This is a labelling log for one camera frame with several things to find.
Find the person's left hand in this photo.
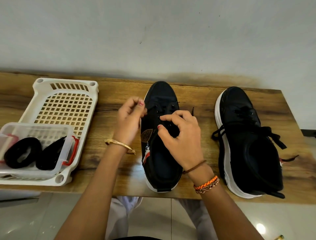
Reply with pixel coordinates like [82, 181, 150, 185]
[113, 96, 148, 149]

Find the person's right hand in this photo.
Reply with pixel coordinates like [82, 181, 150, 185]
[157, 110, 206, 172]

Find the black sneaker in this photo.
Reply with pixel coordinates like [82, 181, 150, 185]
[214, 86, 286, 200]
[141, 81, 185, 194]

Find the person's right forearm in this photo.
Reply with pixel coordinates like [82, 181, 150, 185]
[187, 164, 266, 240]

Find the person's left forearm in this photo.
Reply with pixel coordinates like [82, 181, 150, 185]
[54, 144, 135, 240]

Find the person's black shirt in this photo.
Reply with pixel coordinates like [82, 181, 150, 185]
[113, 236, 162, 240]

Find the white plastic lattice basket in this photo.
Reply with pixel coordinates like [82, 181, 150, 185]
[0, 77, 99, 188]

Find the black rolled band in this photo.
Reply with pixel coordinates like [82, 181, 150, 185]
[3, 137, 43, 169]
[35, 136, 68, 171]

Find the white box under table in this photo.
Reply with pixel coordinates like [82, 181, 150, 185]
[0, 189, 40, 201]

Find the gold bracelet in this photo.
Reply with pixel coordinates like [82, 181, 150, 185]
[104, 138, 137, 155]

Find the orange braided bracelet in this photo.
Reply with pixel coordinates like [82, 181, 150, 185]
[193, 174, 221, 195]

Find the clear container with red handles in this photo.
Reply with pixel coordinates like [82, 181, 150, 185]
[0, 122, 80, 179]

